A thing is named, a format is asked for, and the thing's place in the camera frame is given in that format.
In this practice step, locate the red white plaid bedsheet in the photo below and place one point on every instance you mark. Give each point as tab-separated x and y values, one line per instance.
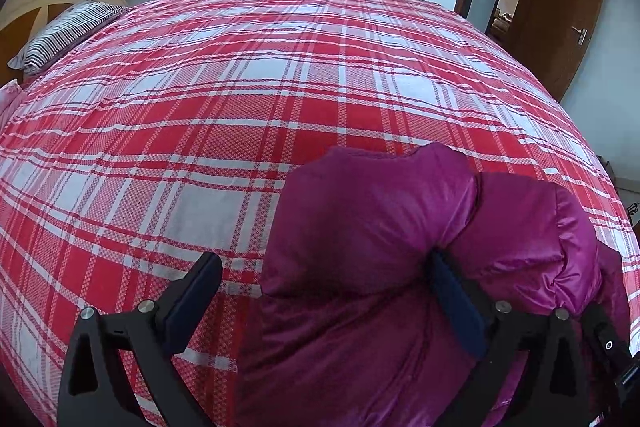
170	132

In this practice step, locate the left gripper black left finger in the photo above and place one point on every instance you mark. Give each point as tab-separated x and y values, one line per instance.
94	387

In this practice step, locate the striped grey pillow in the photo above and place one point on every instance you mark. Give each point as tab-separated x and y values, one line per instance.
72	27

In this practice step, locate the silver door handle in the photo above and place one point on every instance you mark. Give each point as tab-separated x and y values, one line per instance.
582	35

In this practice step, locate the brown wooden door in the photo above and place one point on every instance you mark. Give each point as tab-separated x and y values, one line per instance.
541	39

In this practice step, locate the pink floral folded quilt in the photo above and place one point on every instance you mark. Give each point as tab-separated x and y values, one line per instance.
11	96

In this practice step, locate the magenta quilted down jacket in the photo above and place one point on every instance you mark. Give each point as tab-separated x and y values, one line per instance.
347	330

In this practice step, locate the cream and brown headboard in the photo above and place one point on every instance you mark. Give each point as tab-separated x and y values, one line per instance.
21	20

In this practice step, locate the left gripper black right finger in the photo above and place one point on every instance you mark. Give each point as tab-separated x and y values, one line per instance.
552	390

